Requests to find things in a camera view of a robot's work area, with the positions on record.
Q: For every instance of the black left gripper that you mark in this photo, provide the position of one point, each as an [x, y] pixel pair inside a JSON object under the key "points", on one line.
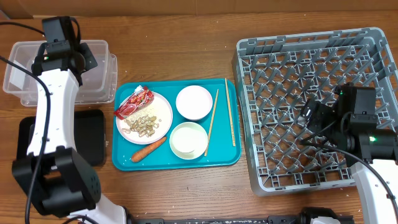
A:
{"points": [[84, 49]]}

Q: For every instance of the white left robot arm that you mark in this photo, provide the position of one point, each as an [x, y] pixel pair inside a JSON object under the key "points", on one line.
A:
{"points": [[55, 178]]}

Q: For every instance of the orange carrot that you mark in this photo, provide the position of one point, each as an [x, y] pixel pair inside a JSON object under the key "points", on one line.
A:
{"points": [[144, 152]]}

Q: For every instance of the grey dishwasher rack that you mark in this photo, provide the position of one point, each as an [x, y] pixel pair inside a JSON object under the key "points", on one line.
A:
{"points": [[276, 75]]}

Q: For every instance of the black plastic bin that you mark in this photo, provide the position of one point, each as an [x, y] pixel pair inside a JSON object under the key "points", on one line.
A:
{"points": [[89, 134]]}

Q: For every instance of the pale green bowl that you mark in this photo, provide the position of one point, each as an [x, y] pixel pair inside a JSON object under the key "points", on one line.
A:
{"points": [[188, 140]]}

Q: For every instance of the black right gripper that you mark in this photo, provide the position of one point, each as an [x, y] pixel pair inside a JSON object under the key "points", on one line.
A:
{"points": [[320, 116]]}

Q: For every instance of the wooden chopstick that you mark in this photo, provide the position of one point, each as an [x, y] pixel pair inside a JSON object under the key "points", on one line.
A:
{"points": [[230, 113], [211, 123]]}

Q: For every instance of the left wooden chopstick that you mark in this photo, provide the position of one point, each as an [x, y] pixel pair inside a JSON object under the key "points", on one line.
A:
{"points": [[211, 123]]}

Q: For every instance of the clear plastic bin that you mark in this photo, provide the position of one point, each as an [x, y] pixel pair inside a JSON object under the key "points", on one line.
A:
{"points": [[99, 83]]}

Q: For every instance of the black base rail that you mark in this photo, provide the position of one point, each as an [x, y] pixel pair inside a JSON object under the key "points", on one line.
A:
{"points": [[308, 215]]}

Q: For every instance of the right wooden chopstick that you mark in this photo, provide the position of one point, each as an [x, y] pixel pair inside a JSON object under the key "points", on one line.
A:
{"points": [[230, 113]]}

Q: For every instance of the red snack wrapper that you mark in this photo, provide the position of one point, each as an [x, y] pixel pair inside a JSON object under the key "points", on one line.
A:
{"points": [[140, 98]]}

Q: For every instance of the white plate with food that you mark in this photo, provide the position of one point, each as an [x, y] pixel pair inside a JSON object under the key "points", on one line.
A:
{"points": [[149, 124]]}

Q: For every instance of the teal plastic tray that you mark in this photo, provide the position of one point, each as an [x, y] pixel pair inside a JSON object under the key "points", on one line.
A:
{"points": [[221, 151]]}

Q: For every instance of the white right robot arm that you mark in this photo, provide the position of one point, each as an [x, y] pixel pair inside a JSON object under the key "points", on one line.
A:
{"points": [[349, 127]]}

